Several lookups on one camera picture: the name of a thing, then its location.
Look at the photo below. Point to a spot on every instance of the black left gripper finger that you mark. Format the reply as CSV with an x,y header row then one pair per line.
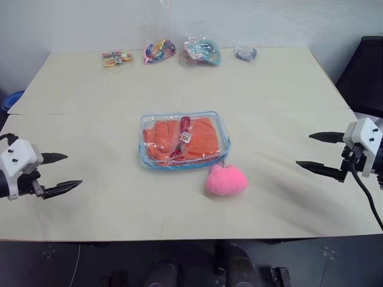
x,y
54,157
63,187

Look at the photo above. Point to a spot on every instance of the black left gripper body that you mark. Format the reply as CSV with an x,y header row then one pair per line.
x,y
35,187

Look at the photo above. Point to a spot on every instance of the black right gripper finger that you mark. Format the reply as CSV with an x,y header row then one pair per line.
x,y
326,137
320,169

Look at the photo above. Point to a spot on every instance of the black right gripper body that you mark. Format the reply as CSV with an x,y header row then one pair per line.
x,y
350,160

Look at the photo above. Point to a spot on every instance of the clear pouch with orange cloth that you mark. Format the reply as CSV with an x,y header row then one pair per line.
x,y
146,125

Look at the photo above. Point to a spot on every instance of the orange cloth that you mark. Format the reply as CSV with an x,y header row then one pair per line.
x,y
200,140

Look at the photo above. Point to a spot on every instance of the blue plastic basin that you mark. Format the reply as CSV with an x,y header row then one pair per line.
x,y
12,101

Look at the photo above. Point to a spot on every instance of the black chair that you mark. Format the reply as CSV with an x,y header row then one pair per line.
x,y
362,74

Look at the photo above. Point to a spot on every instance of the pink plush pompom charm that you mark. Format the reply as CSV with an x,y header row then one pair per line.
x,y
226,181

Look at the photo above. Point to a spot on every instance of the small dark block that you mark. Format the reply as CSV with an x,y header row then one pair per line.
x,y
279,276

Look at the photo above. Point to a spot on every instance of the small packet of dark blue bands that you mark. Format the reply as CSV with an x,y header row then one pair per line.
x,y
246,54

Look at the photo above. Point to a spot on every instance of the packet of multicoloured hair bands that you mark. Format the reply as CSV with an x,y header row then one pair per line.
x,y
158,51

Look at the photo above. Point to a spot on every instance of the large packet of pastel scrunchies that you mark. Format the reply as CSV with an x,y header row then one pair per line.
x,y
200,52

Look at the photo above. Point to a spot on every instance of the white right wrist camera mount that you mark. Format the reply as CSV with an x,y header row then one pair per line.
x,y
365,135

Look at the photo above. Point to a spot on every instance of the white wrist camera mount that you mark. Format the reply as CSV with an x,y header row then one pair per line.
x,y
17,160
365,135

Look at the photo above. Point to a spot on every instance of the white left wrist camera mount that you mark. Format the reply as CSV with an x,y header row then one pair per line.
x,y
17,160

